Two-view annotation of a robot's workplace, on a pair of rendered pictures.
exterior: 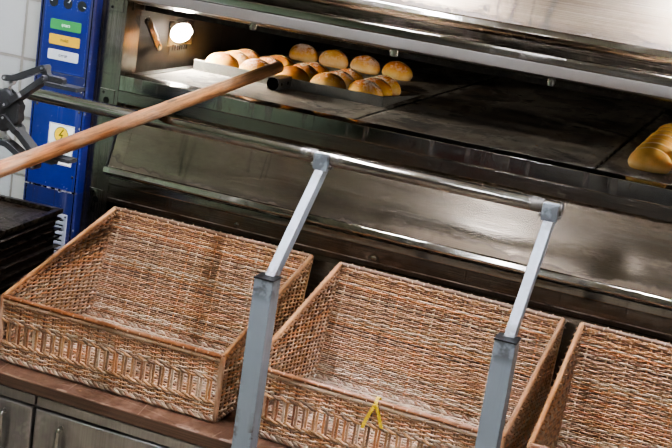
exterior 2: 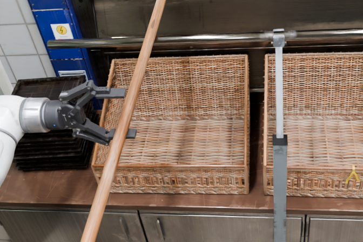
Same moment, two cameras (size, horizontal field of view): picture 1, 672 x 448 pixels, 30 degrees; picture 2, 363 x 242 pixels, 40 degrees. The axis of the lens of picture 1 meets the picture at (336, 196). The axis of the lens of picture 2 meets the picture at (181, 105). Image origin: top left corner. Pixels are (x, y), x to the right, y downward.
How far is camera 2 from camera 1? 1.49 m
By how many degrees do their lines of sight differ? 29
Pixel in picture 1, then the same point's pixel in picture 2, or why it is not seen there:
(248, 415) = (282, 204)
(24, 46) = not seen: outside the picture
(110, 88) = not seen: outside the picture
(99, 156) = (89, 32)
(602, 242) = not seen: outside the picture
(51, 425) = (152, 219)
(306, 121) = not seen: outside the picture
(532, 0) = not seen: outside the picture
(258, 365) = (284, 183)
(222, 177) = (175, 26)
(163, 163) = (133, 27)
